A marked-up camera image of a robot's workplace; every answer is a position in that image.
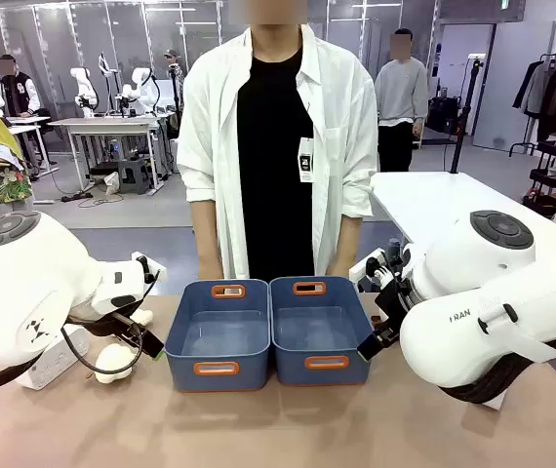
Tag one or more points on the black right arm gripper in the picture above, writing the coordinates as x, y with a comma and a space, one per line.
395, 304

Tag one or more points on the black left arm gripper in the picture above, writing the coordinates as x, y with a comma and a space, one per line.
102, 323

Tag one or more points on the white cloud plush toy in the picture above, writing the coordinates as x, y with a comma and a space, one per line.
112, 363
142, 318

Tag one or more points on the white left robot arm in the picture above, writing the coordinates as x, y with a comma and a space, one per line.
24, 292

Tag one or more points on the person's left forearm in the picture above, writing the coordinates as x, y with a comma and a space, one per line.
347, 239

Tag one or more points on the person's right forearm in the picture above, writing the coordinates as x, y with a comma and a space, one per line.
207, 234

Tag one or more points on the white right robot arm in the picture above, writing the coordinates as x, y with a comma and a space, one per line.
478, 341

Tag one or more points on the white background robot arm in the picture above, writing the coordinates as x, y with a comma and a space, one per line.
85, 90
139, 88

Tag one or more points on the person's left hand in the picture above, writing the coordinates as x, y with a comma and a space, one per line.
343, 270

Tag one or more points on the person's right hand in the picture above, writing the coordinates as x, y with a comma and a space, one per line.
211, 271

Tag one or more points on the grey green water bottle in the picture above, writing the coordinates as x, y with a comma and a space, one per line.
394, 245

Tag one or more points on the white background table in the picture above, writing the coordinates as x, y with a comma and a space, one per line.
424, 205

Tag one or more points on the black floor power strip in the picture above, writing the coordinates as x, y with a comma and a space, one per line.
77, 197

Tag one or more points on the grey step stool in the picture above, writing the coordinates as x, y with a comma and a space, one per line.
134, 175

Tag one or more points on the white black name badge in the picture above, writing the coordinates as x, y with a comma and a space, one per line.
305, 163

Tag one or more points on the grey mannequin trousers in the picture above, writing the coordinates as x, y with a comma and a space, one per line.
17, 205

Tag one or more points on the person in white shirt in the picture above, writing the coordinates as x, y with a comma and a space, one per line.
278, 170

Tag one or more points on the white background desk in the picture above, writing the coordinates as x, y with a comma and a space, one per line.
107, 126

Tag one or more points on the black equipment case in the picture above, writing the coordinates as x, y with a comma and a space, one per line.
444, 114

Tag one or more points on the black trolley cart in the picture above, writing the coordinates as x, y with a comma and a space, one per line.
548, 180

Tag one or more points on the person in grey sweatshirt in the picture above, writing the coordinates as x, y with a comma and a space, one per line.
401, 97

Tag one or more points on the black tripod stand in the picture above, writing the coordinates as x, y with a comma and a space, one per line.
465, 112

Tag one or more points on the person in varsity jacket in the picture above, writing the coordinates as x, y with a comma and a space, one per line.
22, 95

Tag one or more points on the clothes rack with dark coats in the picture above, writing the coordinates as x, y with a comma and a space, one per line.
551, 92

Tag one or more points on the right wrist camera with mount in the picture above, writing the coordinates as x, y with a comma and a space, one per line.
380, 265

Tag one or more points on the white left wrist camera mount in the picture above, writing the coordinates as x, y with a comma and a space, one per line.
153, 263

